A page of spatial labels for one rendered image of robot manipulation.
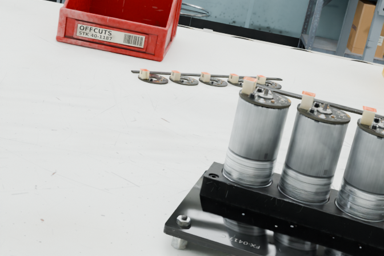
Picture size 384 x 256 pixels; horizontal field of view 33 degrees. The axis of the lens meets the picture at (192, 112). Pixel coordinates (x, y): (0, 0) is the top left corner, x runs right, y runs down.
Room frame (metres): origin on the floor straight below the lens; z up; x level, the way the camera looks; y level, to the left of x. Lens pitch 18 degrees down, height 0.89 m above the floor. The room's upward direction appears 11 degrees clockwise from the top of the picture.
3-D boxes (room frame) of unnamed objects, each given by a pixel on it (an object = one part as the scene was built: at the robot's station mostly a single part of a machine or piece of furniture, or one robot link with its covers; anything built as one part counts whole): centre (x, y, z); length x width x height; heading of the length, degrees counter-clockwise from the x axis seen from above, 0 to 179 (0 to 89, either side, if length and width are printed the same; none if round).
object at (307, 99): (0.29, -0.05, 0.82); 0.01 x 0.01 x 0.01; 77
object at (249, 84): (0.30, -0.03, 0.82); 0.01 x 0.01 x 0.01; 77
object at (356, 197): (0.28, -0.09, 0.79); 0.02 x 0.02 x 0.05
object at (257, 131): (0.29, -0.03, 0.79); 0.02 x 0.02 x 0.05
